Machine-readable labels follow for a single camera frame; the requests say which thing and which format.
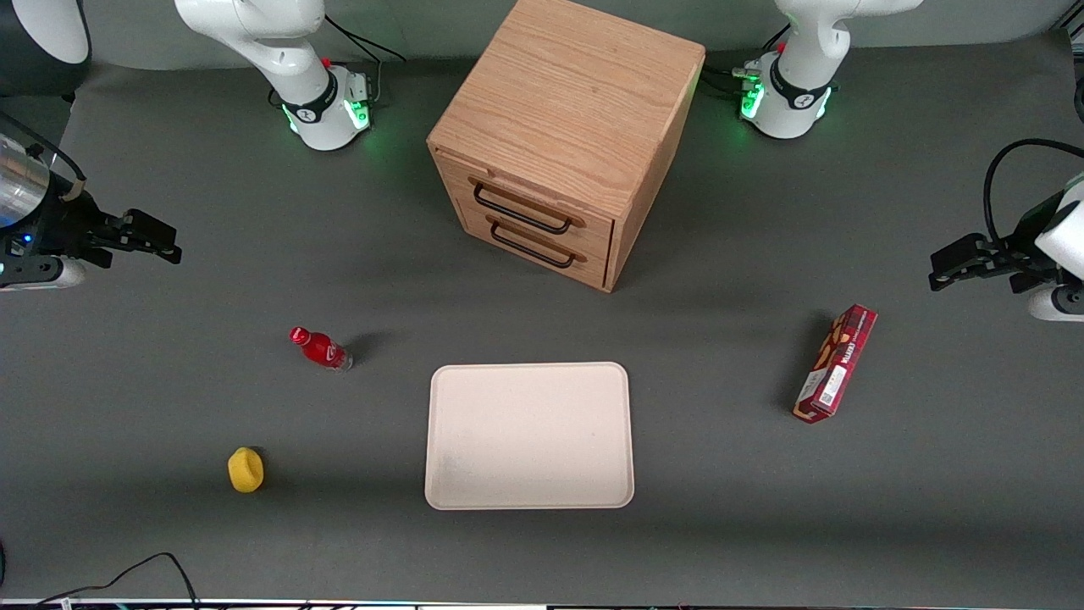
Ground beige rectangular tray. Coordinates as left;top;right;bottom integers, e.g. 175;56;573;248
423;362;636;512

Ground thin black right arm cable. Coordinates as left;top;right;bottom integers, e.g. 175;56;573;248
0;110;88;204

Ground black cable at table edge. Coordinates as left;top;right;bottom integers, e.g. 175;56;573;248
32;552;201;607

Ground black arm base cables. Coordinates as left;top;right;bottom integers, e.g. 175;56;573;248
322;14;407;106
701;24;793;97

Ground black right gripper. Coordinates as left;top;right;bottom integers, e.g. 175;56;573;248
0;181;184;269

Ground yellow lemon toy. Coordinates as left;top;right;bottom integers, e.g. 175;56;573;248
227;446;265;494

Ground red plastic bottle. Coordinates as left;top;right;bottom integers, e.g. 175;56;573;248
289;326;354;372

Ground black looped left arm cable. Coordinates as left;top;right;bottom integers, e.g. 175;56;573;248
982;138;1084;248

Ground black left arm base cables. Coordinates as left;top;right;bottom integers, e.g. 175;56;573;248
701;24;793;97

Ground black metal drawer handle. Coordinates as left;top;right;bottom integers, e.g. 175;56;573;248
487;215;588;270
468;175;587;236

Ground wooden drawer with short front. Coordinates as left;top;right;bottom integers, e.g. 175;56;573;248
457;197;612;289

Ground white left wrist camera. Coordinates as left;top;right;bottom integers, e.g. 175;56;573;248
1027;283;1084;324

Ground black right arm base cables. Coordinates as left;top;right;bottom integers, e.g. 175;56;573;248
322;14;407;106

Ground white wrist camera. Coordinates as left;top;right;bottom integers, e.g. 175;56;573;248
0;257;86;294
1027;283;1084;324

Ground wooden two-drawer cabinet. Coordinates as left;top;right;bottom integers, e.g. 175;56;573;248
426;0;707;294

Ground wooden drawer with long front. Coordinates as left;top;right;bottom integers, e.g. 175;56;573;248
435;149;617;262

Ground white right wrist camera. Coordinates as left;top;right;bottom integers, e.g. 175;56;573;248
0;257;86;294

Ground red tartan shortbread box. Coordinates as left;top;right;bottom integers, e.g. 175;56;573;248
792;303;879;424

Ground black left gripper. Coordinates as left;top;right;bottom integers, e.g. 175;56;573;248
928;191;1070;296

